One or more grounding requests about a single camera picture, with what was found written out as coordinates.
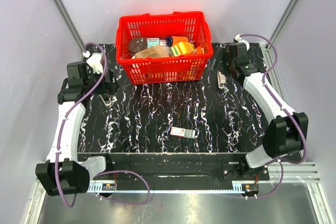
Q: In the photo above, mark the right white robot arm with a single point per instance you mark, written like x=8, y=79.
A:
x=287, y=130

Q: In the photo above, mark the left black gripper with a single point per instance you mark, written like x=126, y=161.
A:
x=111, y=87

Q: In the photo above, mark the teal white small box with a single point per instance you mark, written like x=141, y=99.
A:
x=152, y=41

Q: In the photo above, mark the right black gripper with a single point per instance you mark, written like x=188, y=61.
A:
x=221, y=55

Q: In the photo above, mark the red white staple box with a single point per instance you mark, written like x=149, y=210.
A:
x=181, y=132

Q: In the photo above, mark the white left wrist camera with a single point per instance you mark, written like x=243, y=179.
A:
x=95, y=61

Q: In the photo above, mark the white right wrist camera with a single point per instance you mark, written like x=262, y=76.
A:
x=238, y=39

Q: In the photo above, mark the red plastic shopping basket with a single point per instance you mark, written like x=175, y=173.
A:
x=192, y=25

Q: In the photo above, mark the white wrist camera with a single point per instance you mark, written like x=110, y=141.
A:
x=95, y=61
x=238, y=39

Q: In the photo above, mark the white stapler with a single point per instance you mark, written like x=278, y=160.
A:
x=221, y=80

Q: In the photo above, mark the orange bottle blue cap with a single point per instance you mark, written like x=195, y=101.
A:
x=172, y=40

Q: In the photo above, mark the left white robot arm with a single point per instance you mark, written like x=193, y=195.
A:
x=62, y=173

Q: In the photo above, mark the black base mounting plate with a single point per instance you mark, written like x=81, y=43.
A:
x=224, y=166

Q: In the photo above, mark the yellow green snack pack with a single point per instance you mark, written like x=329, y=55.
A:
x=182, y=48

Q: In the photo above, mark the brown cardboard packet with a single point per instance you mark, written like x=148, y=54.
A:
x=157, y=51

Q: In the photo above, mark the orange snack packet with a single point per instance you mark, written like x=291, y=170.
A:
x=199, y=50

